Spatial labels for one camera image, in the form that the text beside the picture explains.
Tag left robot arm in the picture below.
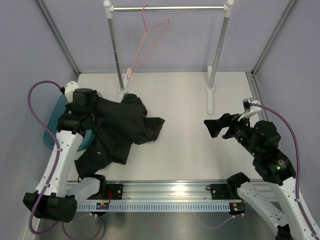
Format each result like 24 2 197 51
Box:
23 88 108 223

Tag left aluminium frame post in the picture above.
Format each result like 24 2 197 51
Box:
34 0 81 77

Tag pink wire hanger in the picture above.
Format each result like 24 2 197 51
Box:
126 4 171 80

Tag aluminium frame post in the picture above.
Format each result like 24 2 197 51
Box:
245 0 300 76
34 0 81 77

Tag right aluminium frame post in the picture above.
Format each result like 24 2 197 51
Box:
245 0 300 76

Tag black pinstriped shirt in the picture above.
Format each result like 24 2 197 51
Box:
74 93 165 179

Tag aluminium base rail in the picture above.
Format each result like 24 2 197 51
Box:
108 180 226 203

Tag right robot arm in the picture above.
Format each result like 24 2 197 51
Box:
204 113 320 240

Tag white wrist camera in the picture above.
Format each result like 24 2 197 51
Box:
59 81 79 103
237 98 261 122

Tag white slotted cable duct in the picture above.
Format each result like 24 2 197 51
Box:
77 202 231 213

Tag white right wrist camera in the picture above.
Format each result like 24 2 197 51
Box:
237 98 261 122

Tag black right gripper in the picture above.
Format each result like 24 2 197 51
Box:
204 111 261 158

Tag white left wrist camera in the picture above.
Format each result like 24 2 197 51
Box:
59 81 79 103

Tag white and silver clothes rack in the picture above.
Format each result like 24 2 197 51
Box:
102 0 235 115

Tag teal plastic tray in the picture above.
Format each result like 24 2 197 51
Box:
43 94 94 152

